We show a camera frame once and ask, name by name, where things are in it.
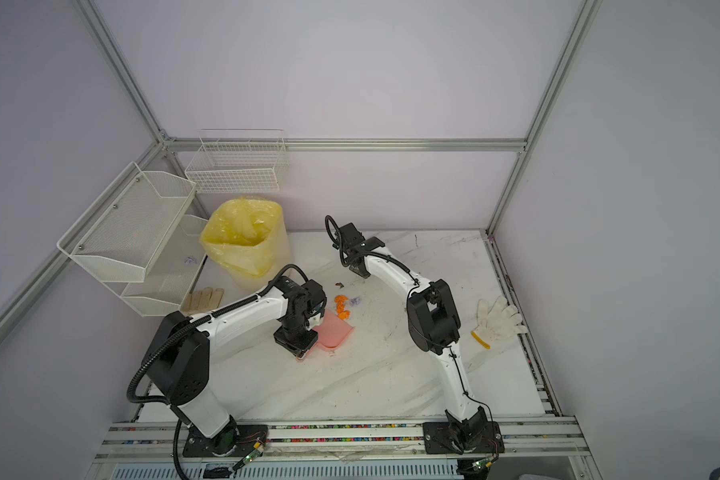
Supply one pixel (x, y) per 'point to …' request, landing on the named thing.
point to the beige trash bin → (281, 261)
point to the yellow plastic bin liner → (240, 233)
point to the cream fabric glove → (202, 301)
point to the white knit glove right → (499, 323)
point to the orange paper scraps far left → (340, 299)
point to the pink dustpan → (331, 333)
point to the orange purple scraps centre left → (355, 300)
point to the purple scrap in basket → (189, 259)
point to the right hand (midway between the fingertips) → (369, 255)
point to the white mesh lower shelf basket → (170, 277)
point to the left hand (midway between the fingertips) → (296, 356)
